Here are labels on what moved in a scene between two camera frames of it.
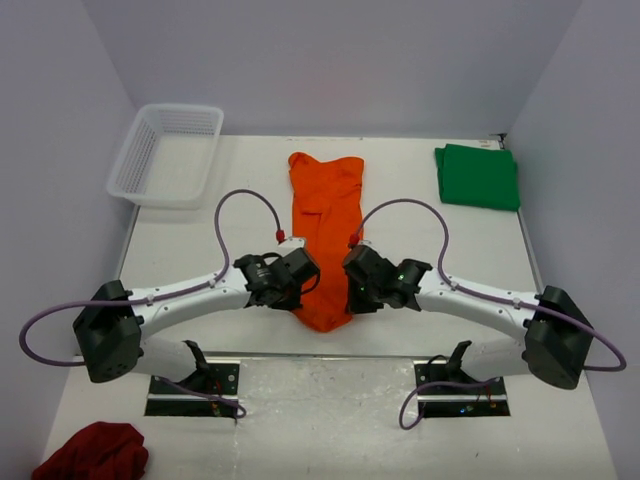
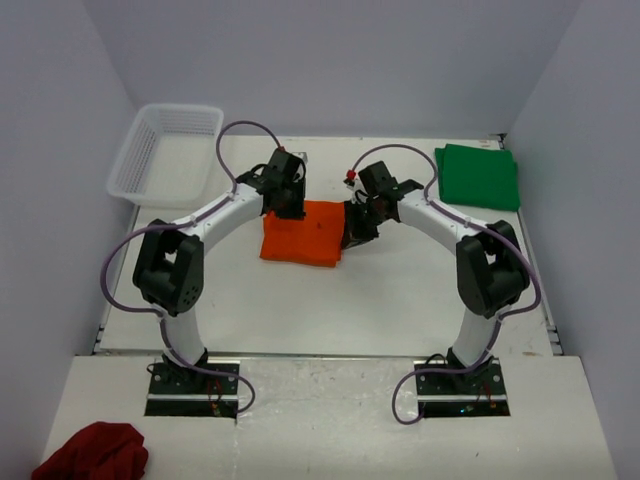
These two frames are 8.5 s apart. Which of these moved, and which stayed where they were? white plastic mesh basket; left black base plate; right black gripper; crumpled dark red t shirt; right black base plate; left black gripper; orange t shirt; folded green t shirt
Moved: right black gripper; left black gripper; orange t shirt
Stayed: white plastic mesh basket; folded green t shirt; right black base plate; left black base plate; crumpled dark red t shirt
